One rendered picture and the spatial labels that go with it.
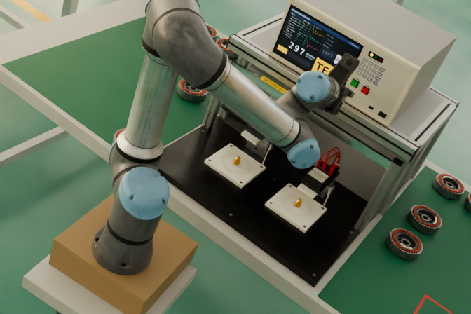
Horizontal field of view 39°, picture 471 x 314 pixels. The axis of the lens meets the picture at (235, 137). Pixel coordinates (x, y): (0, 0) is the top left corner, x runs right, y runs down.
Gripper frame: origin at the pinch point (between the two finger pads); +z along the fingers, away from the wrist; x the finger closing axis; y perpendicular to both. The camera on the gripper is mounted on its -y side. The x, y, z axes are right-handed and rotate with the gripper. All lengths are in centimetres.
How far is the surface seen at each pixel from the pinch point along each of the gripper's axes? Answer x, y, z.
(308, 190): 3.9, 33.4, 12.9
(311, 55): -15.7, -2.9, 6.4
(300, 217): 7.0, 41.0, 8.3
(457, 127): 17, -3, 288
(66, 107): -74, 51, -7
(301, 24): -22.6, -9.2, 3.4
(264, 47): -32.1, 2.6, 11.7
